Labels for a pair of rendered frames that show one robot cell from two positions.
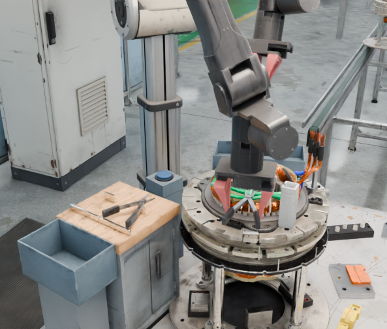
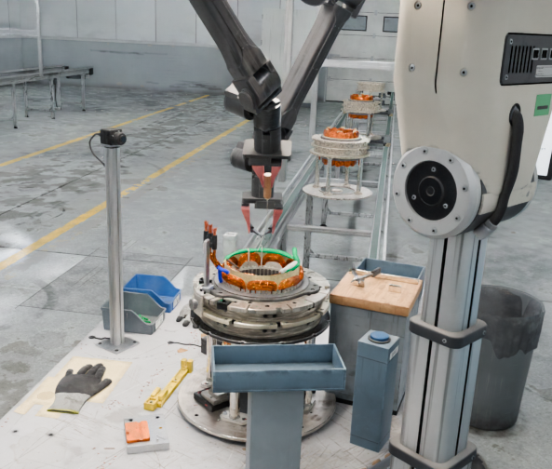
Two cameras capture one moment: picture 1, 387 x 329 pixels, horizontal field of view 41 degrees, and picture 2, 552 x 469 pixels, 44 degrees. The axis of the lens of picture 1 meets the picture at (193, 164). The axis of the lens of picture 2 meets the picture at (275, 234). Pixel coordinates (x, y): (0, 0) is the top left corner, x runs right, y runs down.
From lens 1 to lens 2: 2.50 m
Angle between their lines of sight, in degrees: 134
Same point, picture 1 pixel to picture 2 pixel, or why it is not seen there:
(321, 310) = (185, 395)
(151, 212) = (348, 287)
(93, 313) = not seen: hidden behind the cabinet
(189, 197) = (318, 279)
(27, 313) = not seen: outside the picture
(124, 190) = (392, 300)
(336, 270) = (162, 435)
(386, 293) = (107, 430)
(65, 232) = not seen: hidden behind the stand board
